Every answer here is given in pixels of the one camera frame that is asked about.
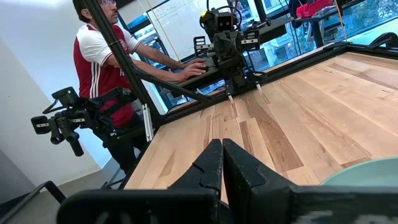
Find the black bent metal bar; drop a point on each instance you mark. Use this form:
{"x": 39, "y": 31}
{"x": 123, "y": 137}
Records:
{"x": 46, "y": 184}

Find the white metal bracket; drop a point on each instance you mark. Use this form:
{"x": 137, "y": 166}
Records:
{"x": 147, "y": 123}

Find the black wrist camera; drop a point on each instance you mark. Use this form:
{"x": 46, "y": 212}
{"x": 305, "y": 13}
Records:
{"x": 224, "y": 21}

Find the black frame post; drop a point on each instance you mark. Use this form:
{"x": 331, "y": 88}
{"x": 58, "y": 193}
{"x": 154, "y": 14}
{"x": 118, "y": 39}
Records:
{"x": 114, "y": 49}

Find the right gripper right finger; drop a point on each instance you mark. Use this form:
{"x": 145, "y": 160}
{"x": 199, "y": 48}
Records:
{"x": 245, "y": 186}

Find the whiteboard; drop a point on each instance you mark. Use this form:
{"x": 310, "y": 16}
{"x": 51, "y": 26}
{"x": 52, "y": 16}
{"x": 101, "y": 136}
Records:
{"x": 177, "y": 25}

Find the pale green plate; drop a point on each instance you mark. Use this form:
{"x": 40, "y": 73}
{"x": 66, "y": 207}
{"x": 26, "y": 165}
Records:
{"x": 367, "y": 172}

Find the person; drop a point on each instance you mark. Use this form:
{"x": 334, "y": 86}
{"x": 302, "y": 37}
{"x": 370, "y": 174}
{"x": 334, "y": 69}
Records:
{"x": 93, "y": 62}

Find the person's hand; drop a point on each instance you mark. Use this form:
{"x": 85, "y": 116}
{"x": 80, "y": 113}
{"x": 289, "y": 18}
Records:
{"x": 192, "y": 73}
{"x": 194, "y": 61}

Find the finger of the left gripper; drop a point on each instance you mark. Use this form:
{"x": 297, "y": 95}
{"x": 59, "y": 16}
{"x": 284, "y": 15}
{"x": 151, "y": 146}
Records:
{"x": 251, "y": 40}
{"x": 202, "y": 46}

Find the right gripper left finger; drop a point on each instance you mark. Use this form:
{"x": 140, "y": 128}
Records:
{"x": 211, "y": 168}

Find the black diagonal frame brace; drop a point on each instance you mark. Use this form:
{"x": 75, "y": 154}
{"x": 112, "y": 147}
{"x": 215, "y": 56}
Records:
{"x": 174, "y": 86}

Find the black table edge rail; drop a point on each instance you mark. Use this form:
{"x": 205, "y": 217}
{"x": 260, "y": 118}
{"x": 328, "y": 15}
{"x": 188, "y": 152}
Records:
{"x": 295, "y": 67}

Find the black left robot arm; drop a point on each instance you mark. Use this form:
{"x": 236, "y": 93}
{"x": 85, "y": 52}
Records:
{"x": 236, "y": 77}

